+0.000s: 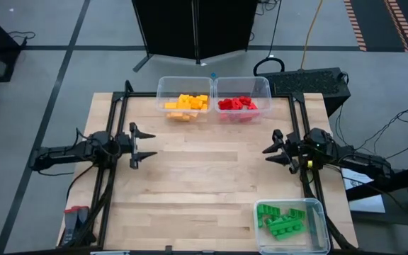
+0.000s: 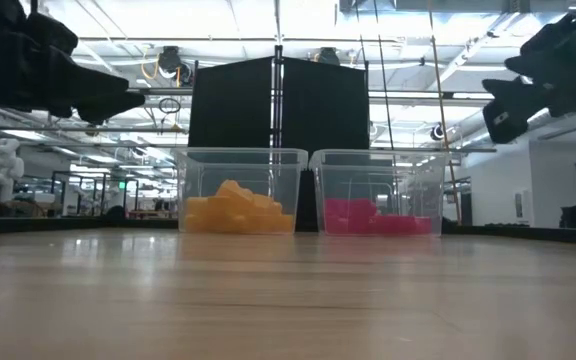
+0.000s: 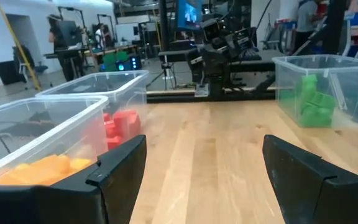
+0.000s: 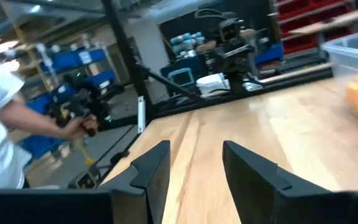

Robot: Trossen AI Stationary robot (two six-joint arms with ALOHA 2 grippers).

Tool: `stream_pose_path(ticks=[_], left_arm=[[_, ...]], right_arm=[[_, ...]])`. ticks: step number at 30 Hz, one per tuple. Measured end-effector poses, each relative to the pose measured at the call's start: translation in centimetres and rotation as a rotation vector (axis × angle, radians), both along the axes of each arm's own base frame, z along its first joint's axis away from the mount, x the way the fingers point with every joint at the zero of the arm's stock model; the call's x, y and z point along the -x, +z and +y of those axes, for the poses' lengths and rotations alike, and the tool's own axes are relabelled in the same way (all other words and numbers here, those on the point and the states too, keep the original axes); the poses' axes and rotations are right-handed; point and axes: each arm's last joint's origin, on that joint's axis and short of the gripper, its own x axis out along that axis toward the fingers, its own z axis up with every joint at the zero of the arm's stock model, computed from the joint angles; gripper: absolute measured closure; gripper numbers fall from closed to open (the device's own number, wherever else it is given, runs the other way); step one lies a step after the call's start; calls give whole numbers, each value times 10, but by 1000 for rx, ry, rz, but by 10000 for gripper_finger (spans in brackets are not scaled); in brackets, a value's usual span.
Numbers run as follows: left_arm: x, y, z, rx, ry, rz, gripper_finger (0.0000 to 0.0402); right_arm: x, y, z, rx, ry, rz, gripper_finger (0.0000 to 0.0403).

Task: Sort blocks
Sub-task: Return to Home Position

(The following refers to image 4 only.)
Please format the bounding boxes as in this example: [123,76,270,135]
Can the clear plastic bin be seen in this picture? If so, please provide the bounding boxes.
[320,26,358,128]

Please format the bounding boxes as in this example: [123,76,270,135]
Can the silver metal bracket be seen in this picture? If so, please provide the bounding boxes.
[137,95,146,134]

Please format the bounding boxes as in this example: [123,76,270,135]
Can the pale blue rolls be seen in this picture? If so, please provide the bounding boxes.
[169,30,204,57]

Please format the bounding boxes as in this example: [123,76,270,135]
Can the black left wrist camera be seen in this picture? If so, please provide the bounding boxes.
[218,17,244,43]

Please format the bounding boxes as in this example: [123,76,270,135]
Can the person's hand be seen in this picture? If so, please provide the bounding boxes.
[62,114,99,141]

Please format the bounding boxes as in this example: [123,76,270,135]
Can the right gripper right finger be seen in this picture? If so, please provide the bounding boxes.
[222,140,351,224]

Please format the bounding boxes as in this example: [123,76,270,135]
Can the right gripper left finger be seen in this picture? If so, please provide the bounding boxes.
[99,140,171,224]

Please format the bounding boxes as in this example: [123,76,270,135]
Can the white box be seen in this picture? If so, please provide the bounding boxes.
[196,73,229,94]

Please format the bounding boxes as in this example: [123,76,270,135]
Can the teal screen device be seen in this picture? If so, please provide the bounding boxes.
[167,67,195,88]

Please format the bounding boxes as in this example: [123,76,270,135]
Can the wooden board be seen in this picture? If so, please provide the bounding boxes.
[289,4,358,35]

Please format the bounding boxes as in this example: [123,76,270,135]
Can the yellow tipped tool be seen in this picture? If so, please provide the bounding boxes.
[75,138,95,166]

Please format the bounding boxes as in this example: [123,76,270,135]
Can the person's forearm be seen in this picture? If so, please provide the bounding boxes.
[0,99,74,141]

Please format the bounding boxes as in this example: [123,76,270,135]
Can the red storage rack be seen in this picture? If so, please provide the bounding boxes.
[275,0,357,55]

